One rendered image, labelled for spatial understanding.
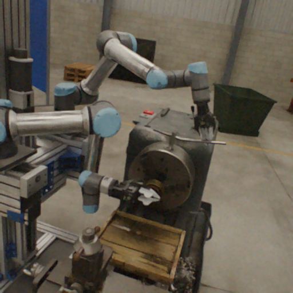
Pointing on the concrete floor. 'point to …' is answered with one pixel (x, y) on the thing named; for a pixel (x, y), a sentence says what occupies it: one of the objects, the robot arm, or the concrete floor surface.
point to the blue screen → (40, 46)
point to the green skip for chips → (240, 109)
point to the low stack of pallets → (77, 71)
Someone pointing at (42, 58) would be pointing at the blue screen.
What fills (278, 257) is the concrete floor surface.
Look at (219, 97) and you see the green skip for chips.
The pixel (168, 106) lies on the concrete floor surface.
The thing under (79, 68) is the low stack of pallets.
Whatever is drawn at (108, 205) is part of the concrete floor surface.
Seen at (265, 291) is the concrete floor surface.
